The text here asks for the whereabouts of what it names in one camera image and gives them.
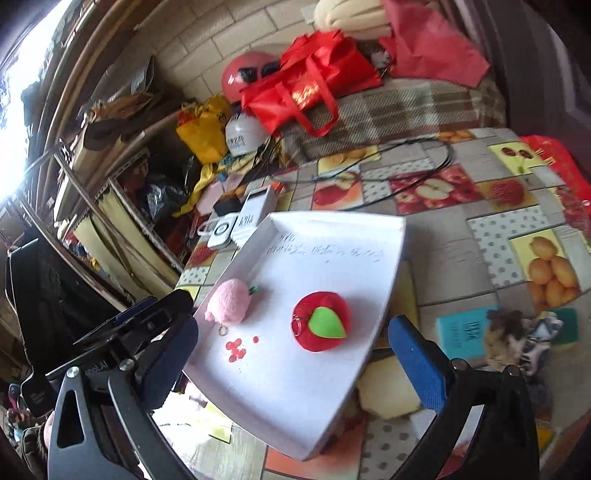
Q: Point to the white cardboard box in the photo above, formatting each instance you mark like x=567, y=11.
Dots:
x=323, y=392

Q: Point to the teal box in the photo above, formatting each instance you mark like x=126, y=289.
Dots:
x=461, y=332

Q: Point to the green and yellow sponge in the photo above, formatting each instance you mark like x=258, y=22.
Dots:
x=569, y=323

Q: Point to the black chair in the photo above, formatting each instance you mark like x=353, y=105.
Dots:
x=51, y=286

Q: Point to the metal shelf rack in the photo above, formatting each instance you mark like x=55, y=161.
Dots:
x=122, y=168

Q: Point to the white round device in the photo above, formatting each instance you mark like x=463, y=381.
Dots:
x=219, y=233

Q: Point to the white plastic jar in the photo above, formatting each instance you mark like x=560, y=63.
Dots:
x=242, y=134

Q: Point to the fruit print tablecloth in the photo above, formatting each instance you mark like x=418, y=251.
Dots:
x=498, y=249

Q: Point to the pale yellow sponge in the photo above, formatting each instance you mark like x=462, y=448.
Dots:
x=385, y=387

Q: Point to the pink ball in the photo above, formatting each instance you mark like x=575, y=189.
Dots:
x=240, y=74

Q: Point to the red tote bag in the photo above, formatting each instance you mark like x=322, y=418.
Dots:
x=314, y=78

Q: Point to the red flat packet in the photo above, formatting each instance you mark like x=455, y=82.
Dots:
x=563, y=161

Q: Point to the black white patterned cloth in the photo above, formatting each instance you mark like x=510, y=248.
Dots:
x=542, y=344

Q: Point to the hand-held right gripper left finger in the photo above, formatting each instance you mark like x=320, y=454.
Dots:
x=171, y=364

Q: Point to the black plastic bag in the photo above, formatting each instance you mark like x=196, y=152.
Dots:
x=161, y=198

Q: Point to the red apple plush toy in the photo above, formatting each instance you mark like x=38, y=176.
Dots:
x=318, y=302

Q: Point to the pink plush toy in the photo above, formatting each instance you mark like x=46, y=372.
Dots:
x=228, y=302

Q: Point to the small black box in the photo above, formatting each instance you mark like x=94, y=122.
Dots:
x=226, y=206

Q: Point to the brown plush toy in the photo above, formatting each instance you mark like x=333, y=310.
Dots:
x=508, y=339

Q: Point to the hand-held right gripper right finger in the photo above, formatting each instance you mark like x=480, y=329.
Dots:
x=418, y=364

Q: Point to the cream pillow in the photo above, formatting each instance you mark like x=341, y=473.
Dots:
x=351, y=18

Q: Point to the red cloth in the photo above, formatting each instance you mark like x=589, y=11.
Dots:
x=429, y=46

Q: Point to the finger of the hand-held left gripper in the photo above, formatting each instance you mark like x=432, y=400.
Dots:
x=152, y=309

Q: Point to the yellow bag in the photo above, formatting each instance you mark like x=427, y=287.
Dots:
x=203, y=134

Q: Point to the plaid blanket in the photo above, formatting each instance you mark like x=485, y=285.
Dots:
x=392, y=110

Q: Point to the yellow ribbon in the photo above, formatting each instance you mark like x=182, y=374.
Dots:
x=203, y=184

